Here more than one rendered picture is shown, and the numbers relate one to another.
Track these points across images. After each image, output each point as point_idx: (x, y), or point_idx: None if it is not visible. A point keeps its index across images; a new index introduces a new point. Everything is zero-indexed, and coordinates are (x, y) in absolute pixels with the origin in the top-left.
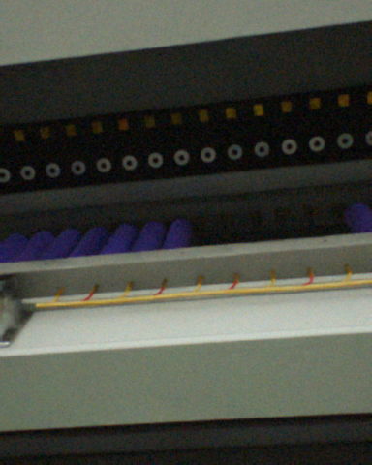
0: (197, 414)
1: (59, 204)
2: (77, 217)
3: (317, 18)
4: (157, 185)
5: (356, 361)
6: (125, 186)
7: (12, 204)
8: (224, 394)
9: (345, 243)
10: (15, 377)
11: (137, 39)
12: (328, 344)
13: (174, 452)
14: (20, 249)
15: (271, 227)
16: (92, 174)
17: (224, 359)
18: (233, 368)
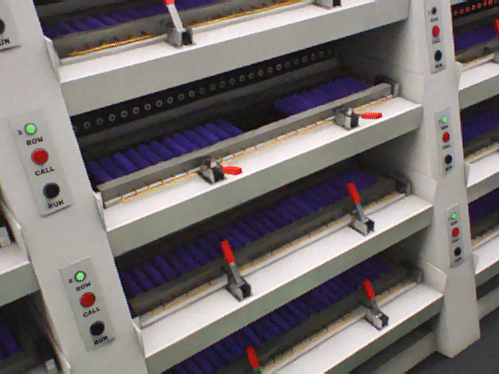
0: (282, 183)
1: (152, 122)
2: (169, 127)
3: (299, 47)
4: (194, 105)
5: (322, 153)
6: (181, 108)
7: (130, 127)
8: (290, 174)
9: (301, 117)
10: (233, 188)
11: (250, 61)
12: (316, 150)
13: (218, 217)
14: (175, 146)
15: (243, 114)
16: (164, 105)
17: (291, 163)
18: (293, 165)
